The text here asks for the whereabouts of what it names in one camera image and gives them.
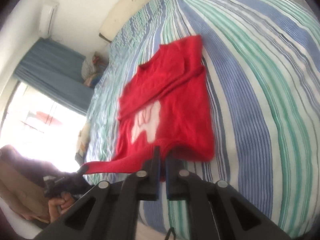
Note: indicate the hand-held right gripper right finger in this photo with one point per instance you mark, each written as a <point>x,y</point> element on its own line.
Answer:
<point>170,180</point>

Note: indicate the cream orange printed cloth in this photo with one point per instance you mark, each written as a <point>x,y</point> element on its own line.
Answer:
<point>83,137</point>

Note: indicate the bright window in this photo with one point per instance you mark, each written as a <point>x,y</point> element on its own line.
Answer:
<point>30,125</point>

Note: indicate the striped blue green bed cover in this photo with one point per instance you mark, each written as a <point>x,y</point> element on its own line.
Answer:
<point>250,80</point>

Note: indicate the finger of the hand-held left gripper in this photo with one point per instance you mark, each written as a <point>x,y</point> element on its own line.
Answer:
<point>80,172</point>

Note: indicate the blue curtain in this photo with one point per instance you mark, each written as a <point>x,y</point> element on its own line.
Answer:
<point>55,72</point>

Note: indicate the cream pillow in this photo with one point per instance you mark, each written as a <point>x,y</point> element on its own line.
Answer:
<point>130,7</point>

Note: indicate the red sweater with white print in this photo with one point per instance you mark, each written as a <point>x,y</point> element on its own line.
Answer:
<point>175,92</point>

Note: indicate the white air conditioner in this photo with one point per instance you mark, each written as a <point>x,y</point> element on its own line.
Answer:
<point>48,17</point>

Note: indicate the pile of clothes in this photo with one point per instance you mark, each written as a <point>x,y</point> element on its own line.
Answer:
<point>91,66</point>

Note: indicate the person's brown clothing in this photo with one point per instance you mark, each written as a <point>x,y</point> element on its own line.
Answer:
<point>20,185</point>

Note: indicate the person's left hand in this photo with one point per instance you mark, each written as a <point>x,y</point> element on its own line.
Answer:
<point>57,205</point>

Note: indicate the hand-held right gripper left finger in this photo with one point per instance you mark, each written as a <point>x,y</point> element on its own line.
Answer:
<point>156,166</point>

